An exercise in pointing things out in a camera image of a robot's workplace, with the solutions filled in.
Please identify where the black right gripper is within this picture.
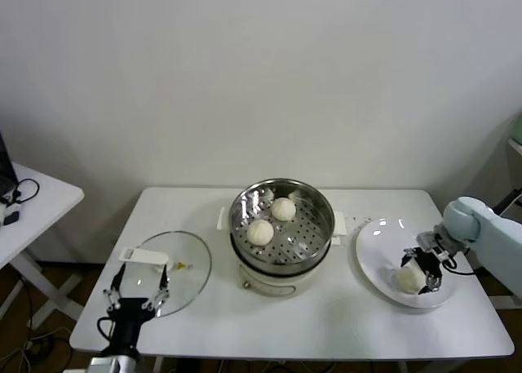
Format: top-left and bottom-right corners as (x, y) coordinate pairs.
(400, 246), (445, 295)

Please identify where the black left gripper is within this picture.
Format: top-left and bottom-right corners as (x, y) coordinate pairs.
(102, 263), (170, 352)

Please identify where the white steamed baozi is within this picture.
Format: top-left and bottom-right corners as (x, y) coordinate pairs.
(246, 219), (275, 246)
(272, 198), (296, 222)
(391, 266), (427, 295)

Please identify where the stainless steel steamer basket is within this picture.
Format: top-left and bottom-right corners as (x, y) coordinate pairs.
(228, 178), (336, 268)

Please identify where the white round plate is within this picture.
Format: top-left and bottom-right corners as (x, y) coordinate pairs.
(354, 217), (458, 309)

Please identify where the white folding side table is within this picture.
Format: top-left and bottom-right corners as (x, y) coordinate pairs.
(0, 160), (85, 329)

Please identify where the cream electric cooker base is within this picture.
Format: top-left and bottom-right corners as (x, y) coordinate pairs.
(215, 205), (348, 297)

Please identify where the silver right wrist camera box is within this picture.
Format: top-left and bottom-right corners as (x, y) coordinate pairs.
(415, 230), (458, 268)

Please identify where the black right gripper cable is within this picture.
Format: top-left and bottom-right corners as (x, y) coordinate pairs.
(442, 254), (486, 276)

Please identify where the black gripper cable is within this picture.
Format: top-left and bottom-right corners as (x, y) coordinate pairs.
(96, 316), (115, 341)
(442, 254), (486, 276)

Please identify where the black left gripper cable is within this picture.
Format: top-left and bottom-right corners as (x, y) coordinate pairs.
(96, 316), (115, 341)

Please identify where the glass lid with white handle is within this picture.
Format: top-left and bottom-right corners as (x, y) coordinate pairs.
(117, 229), (213, 317)

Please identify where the white floor cable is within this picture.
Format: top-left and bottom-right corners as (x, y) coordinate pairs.
(0, 326), (73, 368)

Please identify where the black power cable with adapter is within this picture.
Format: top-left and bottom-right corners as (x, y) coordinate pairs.
(491, 187), (522, 217)

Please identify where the black looped cable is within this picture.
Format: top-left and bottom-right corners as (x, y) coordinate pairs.
(0, 179), (40, 206)

